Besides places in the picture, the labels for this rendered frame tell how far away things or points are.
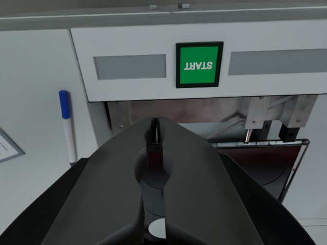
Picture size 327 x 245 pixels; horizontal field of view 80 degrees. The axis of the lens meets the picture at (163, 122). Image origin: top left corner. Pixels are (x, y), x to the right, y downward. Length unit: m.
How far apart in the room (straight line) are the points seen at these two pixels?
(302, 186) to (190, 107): 0.48
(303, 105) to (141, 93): 0.28
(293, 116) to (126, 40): 0.31
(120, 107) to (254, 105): 0.23
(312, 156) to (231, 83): 0.43
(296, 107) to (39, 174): 0.46
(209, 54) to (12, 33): 0.23
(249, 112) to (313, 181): 0.41
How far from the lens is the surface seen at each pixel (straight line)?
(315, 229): 0.88
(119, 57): 0.26
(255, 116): 0.39
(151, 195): 0.51
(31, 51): 0.29
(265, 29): 0.28
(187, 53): 0.25
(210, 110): 0.39
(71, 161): 0.35
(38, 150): 0.37
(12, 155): 0.40
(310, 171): 0.70
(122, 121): 0.36
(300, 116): 0.43
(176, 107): 0.37
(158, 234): 0.65
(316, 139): 0.62
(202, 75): 0.26
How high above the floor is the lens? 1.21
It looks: 58 degrees down
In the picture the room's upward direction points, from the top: 178 degrees clockwise
